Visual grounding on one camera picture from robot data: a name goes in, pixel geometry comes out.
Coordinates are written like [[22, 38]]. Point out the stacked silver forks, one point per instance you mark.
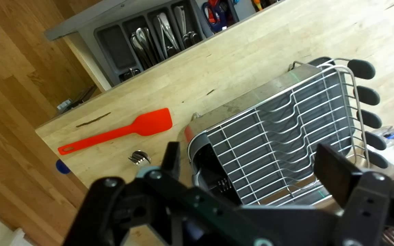
[[165, 31]]

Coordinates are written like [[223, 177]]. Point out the stacked silver spoons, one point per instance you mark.
[[142, 45]]

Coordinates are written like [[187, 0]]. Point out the orange silicone spatula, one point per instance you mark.
[[150, 123]]

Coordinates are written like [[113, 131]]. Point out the grey kitchen drawer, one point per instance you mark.
[[82, 20]]

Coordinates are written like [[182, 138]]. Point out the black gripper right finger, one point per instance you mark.
[[338, 172]]

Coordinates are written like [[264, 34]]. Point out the grey cutlery organizer tray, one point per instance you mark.
[[115, 45]]

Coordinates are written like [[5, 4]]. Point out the stacked silver knives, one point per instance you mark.
[[183, 24]]

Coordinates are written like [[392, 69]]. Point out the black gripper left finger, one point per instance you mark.
[[171, 158]]

